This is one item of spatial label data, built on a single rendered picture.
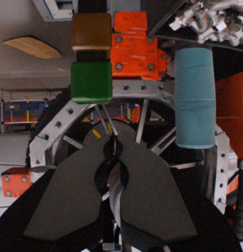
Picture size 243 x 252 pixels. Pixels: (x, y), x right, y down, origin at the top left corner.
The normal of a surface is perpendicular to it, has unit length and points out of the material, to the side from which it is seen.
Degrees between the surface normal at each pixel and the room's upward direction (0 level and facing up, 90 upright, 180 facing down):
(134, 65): 90
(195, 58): 92
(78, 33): 90
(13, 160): 90
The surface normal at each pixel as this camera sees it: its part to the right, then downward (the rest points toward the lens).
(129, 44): 0.07, 0.04
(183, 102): -0.80, 0.04
